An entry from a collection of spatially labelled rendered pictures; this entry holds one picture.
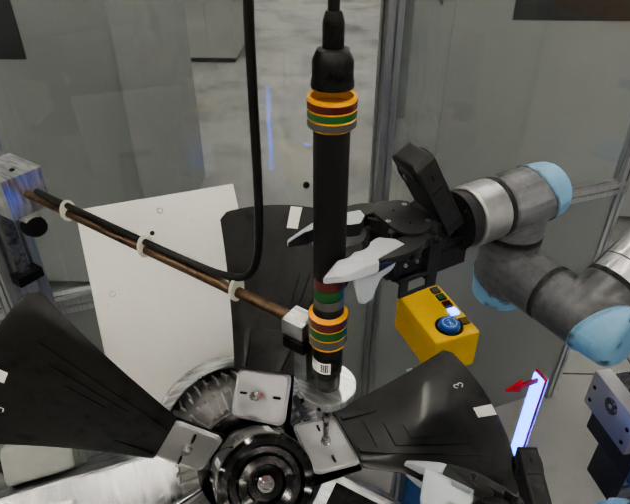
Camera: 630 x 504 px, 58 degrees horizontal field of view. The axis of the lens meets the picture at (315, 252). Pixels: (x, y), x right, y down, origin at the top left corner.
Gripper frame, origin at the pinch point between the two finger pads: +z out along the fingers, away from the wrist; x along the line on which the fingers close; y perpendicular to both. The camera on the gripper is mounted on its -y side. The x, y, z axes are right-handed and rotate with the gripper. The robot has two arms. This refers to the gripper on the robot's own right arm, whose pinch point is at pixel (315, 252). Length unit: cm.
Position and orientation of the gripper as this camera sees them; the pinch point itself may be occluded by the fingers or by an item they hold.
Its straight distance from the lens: 56.5
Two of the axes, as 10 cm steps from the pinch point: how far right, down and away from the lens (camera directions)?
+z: -8.6, 2.8, -4.2
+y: 0.0, 8.2, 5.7
